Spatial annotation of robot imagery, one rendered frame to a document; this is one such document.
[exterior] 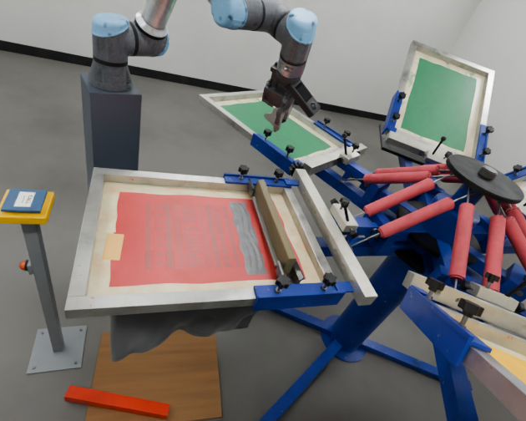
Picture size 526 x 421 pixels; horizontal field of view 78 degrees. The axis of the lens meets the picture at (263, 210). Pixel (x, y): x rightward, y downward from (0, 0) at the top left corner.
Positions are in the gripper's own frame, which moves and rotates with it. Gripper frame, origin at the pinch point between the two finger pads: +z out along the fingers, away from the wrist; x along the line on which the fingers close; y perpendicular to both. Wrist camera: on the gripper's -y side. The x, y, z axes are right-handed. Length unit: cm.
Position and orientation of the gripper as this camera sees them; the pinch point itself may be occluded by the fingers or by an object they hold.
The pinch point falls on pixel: (280, 125)
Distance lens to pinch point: 110.3
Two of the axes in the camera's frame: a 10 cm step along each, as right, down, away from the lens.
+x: -5.1, 7.1, -4.8
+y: -8.4, -5.2, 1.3
